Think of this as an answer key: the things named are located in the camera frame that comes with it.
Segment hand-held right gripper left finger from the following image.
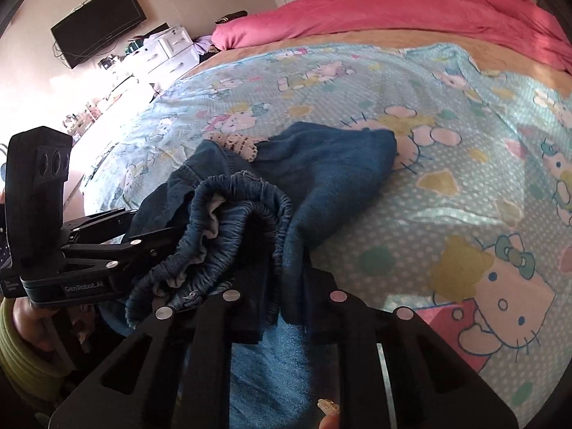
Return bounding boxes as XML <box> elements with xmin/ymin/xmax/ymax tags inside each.
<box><xmin>49</xmin><ymin>290</ymin><xmax>246</xmax><ymax>429</ymax></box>

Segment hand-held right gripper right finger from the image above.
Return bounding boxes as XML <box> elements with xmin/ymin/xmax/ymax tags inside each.
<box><xmin>306</xmin><ymin>268</ymin><xmax>519</xmax><ymax>429</ymax></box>

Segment dark cloth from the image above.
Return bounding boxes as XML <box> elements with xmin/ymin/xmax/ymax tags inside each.
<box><xmin>213</xmin><ymin>10</ymin><xmax>248</xmax><ymax>25</ymax></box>

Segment light blue printed blanket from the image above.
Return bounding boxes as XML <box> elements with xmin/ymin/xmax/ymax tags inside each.
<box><xmin>83</xmin><ymin>42</ymin><xmax>572</xmax><ymax>412</ymax></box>

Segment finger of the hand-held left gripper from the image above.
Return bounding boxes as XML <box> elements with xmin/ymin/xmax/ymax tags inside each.
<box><xmin>61</xmin><ymin>207</ymin><xmax>140</xmax><ymax>244</ymax></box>
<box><xmin>66</xmin><ymin>226</ymin><xmax>185</xmax><ymax>274</ymax></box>

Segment black wall television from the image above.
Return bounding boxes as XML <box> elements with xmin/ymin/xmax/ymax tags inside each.
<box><xmin>50</xmin><ymin>0</ymin><xmax>147</xmax><ymax>70</ymax></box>

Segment lilac cloth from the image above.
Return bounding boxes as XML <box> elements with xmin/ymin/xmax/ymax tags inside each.
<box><xmin>193</xmin><ymin>35</ymin><xmax>222</xmax><ymax>56</ymax></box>

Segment person's right hand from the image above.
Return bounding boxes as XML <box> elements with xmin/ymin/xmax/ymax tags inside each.
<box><xmin>316</xmin><ymin>396</ymin><xmax>343</xmax><ymax>429</ymax></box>

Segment person's left hand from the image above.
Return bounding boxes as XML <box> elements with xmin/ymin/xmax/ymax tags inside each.
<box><xmin>11</xmin><ymin>304</ymin><xmax>60</xmax><ymax>355</ymax></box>

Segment pink duvet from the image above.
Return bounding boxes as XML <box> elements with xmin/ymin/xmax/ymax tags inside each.
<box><xmin>211</xmin><ymin>0</ymin><xmax>572</xmax><ymax>74</ymax></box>

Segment tan bed sheet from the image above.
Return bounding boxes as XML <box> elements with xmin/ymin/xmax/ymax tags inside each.
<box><xmin>183</xmin><ymin>27</ymin><xmax>572</xmax><ymax>99</ymax></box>

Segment blue denim pants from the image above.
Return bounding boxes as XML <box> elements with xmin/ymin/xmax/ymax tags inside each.
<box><xmin>125</xmin><ymin>120</ymin><xmax>398</xmax><ymax>429</ymax></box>

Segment white chest of drawers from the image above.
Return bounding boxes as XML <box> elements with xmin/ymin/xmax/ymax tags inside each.
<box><xmin>129</xmin><ymin>24</ymin><xmax>198</xmax><ymax>91</ymax></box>

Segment person's left forearm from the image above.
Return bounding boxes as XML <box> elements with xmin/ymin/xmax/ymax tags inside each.
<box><xmin>0</xmin><ymin>297</ymin><xmax>61</xmax><ymax>405</ymax></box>

